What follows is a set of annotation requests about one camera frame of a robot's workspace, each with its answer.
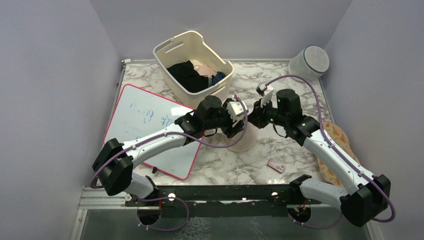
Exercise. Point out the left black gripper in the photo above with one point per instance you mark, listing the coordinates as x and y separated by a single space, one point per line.
231 128

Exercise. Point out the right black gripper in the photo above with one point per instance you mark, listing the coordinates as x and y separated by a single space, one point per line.
256 117

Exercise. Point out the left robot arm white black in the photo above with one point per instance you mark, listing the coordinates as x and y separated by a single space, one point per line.
114 165

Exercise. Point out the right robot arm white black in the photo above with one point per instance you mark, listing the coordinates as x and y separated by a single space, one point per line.
362 196

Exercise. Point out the cream plastic laundry basket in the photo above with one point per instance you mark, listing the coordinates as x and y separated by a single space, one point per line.
190 46

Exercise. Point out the small red white card box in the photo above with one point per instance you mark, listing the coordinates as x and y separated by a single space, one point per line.
276 165

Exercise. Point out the blue garment in basket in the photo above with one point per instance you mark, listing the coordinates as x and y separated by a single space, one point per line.
218 77

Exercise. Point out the pink garment in basket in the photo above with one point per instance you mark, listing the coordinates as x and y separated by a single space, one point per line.
205 70

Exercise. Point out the black garment in basket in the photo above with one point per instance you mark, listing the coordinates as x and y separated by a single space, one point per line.
186 75

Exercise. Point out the carrot pattern round cushion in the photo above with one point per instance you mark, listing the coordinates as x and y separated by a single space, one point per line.
341 139

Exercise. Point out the red framed whiteboard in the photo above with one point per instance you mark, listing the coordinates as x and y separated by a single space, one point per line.
139 113

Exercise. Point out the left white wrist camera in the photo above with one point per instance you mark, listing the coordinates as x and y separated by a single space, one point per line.
236 109

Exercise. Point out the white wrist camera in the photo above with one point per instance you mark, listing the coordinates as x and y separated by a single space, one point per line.
266 91
236 109

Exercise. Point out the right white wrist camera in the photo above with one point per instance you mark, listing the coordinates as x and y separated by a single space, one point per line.
266 91

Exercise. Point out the black mounting rail base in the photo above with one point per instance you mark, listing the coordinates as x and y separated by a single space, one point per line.
215 201

